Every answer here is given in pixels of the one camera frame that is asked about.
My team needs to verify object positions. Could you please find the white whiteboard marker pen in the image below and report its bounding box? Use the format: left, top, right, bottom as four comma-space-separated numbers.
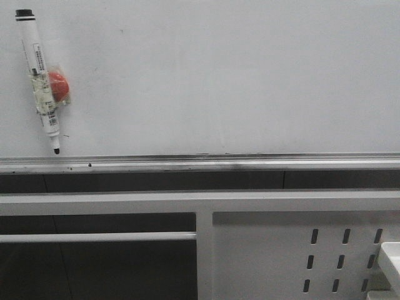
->
15, 9, 60, 155

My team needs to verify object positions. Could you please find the large whiteboard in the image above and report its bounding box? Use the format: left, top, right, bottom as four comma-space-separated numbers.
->
1, 1, 399, 158

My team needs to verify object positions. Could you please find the aluminium whiteboard tray rail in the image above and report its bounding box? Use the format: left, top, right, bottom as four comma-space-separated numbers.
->
1, 152, 399, 175

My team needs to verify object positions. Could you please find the white perforated metal panel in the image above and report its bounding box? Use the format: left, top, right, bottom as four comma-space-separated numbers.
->
212, 211, 399, 299

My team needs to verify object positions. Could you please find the white plastic bin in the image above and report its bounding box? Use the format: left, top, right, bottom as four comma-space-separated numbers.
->
366, 242, 399, 299

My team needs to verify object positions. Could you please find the white metal stand frame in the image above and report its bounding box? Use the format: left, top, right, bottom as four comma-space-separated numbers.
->
1, 191, 399, 299

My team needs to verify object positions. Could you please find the red round magnet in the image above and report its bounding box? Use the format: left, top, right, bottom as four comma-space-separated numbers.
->
49, 71, 69, 103

